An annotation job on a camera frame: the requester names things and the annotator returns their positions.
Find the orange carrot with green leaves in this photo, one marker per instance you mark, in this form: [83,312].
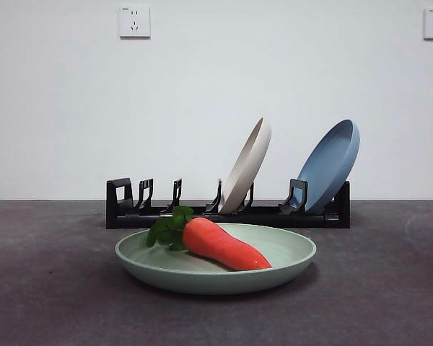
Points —
[220,245]

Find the green round plate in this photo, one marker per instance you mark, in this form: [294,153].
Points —
[209,281]

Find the beige round plate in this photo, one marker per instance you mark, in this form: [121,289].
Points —
[247,167]

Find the black plate rack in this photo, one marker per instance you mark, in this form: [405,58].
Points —
[303,220]

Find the blue round plate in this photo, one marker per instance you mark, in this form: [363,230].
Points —
[330,162]

